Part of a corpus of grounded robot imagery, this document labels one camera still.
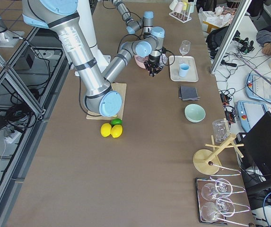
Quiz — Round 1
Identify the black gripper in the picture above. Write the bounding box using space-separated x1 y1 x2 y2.
144 50 163 77

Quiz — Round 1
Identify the light blue cup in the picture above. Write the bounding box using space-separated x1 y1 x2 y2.
178 63 190 78

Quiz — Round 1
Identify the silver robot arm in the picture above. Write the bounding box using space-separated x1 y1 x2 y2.
103 0 164 82
22 0 165 117

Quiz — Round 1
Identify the white cup rack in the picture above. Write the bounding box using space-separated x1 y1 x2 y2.
169 0 196 23

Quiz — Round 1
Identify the wooden cup tree stand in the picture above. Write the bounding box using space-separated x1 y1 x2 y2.
192 133 244 176

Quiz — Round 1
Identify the pink bowl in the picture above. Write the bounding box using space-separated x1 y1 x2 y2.
134 55 149 69

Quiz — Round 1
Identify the cream serving tray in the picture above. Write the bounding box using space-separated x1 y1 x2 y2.
169 55 199 82

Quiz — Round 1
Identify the clear wine glass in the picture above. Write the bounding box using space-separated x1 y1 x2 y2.
179 40 191 56

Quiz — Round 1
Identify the bamboo cutting board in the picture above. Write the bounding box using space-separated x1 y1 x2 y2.
86 83 127 121

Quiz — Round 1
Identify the grey folded cloth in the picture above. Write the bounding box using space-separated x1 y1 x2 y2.
178 86 200 101

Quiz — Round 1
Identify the light green bowl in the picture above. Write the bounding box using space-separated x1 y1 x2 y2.
184 104 206 123

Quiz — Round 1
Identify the green lime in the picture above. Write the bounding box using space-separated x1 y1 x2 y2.
110 118 122 126

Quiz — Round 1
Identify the lower yellow lemon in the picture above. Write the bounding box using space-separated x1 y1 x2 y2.
111 124 123 138

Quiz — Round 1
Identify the yellow lemon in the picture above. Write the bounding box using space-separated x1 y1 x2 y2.
100 123 112 137
111 124 123 138

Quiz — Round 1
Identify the upper yellow lemon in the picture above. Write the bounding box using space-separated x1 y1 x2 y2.
100 123 112 137

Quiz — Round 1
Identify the glass jar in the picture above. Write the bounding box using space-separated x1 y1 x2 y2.
212 119 230 143

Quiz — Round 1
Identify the blue teach pendant far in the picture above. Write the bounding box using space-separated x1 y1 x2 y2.
245 73 271 103

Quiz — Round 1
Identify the blue teach pendant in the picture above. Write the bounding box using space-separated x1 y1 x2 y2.
245 73 271 103
236 100 267 132

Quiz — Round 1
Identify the blue teach pendant near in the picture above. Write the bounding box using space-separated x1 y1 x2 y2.
236 100 267 132

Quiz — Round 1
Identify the grey power box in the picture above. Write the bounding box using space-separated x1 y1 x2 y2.
13 48 35 70

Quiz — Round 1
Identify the black monitor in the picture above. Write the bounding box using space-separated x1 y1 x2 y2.
243 112 271 178

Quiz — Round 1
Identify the black glass tray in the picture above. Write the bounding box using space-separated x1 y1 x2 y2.
194 177 252 224

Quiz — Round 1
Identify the aluminium frame post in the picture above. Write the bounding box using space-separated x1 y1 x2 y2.
210 0 251 75

